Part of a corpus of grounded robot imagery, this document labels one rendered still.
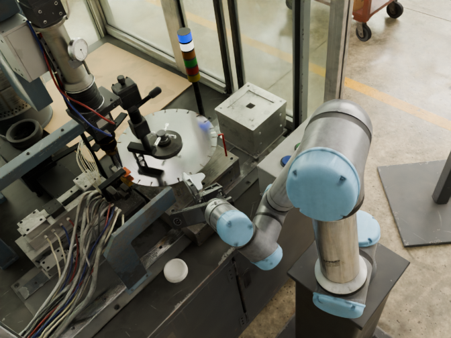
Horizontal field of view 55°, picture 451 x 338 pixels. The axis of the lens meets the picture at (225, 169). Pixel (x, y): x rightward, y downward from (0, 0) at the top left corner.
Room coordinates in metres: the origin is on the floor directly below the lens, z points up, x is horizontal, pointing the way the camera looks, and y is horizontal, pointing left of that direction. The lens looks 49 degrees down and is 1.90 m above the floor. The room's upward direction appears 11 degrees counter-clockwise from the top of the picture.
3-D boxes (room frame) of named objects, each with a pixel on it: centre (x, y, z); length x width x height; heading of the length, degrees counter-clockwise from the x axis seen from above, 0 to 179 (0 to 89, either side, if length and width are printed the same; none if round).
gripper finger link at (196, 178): (0.79, 0.09, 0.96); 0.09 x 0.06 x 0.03; 19
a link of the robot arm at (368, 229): (0.53, -0.29, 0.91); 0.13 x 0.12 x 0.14; 150
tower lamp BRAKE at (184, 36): (1.24, 0.05, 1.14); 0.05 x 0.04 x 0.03; 38
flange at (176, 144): (0.96, 0.17, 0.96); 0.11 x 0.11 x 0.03
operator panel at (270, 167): (0.89, -0.24, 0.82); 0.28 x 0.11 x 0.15; 128
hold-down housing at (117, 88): (0.90, 0.21, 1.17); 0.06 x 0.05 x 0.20; 119
